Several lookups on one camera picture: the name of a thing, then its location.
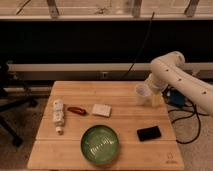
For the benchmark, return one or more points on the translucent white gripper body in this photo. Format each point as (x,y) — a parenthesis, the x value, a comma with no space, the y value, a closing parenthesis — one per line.
(156,99)

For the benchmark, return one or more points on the translucent white cup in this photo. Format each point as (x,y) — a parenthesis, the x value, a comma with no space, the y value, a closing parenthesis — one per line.
(143,94)

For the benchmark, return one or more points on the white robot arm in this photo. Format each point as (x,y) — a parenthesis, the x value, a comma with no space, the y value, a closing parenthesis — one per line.
(166,70)

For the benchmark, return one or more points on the green ceramic bowl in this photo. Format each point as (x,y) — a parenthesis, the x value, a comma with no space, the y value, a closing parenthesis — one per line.
(100,144)

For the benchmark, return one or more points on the blue black floor device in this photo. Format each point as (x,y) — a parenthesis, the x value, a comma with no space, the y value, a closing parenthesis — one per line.
(175,98)

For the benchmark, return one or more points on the black rectangular phone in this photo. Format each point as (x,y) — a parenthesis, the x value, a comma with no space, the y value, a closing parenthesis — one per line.
(149,133)

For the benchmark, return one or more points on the red small tool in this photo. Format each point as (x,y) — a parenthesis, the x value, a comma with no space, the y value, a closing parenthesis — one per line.
(77,110)

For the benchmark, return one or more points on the white tube bottle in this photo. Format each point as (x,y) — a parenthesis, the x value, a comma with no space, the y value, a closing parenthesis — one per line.
(58,116)

